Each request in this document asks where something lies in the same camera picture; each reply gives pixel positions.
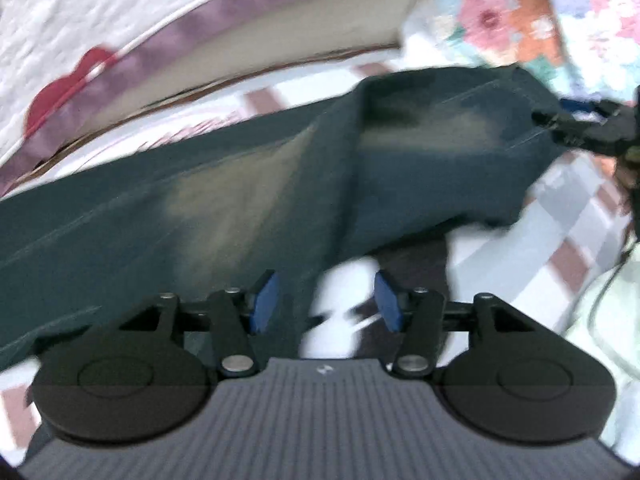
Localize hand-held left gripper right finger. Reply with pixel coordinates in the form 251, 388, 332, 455
374, 269, 538, 380

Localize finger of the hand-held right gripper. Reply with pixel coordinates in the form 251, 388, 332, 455
559, 98, 620, 118
531, 109, 608, 145

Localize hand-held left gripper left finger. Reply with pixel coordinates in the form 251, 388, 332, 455
117, 269, 281, 380

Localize dark green pants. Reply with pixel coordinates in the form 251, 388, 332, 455
0, 66, 567, 361

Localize checkered rug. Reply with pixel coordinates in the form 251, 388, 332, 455
0, 50, 640, 461

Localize floral patchwork blanket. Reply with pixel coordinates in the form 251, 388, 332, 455
400, 0, 640, 107

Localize pale green cloth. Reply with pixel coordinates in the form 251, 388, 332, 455
560, 255, 640, 466

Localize white quilted bear-print bedspread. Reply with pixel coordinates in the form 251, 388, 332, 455
0, 0, 438, 196

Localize thin dark cable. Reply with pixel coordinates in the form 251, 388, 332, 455
587, 240, 640, 378

